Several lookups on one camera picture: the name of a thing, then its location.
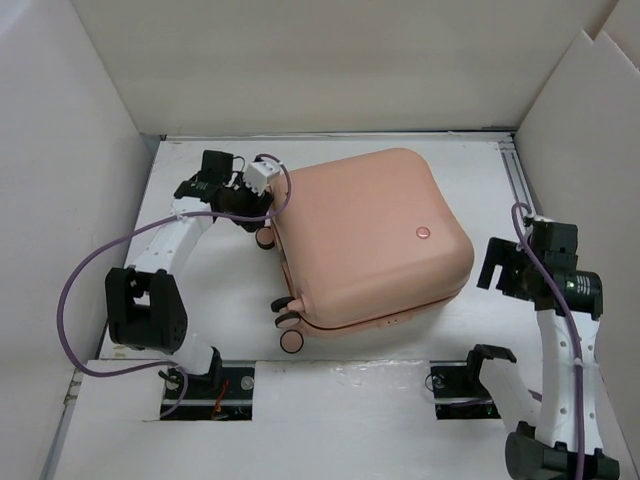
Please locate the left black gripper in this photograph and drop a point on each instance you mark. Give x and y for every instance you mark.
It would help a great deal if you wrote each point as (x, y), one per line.
(257, 204)

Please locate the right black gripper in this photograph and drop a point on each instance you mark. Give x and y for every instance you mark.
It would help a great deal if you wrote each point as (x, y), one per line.
(504, 252)

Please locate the pink hard-shell suitcase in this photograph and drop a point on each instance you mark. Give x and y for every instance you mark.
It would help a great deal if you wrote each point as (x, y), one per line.
(364, 242)

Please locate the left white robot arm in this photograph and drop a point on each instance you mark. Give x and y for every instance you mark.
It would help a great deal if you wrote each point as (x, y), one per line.
(145, 310)

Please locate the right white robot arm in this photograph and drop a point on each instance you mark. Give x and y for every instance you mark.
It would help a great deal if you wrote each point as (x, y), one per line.
(553, 434)

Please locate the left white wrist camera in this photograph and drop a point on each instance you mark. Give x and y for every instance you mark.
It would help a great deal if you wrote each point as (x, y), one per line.
(258, 175)

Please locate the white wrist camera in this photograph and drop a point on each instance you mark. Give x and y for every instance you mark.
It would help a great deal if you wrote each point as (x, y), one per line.
(530, 219)
(258, 175)

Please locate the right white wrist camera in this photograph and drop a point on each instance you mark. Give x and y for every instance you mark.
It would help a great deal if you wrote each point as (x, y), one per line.
(530, 219)

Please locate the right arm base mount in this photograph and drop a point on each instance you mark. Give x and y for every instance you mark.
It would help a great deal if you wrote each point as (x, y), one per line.
(456, 394)

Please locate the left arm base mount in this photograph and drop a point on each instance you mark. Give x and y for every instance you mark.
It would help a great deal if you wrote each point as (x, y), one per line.
(231, 399)

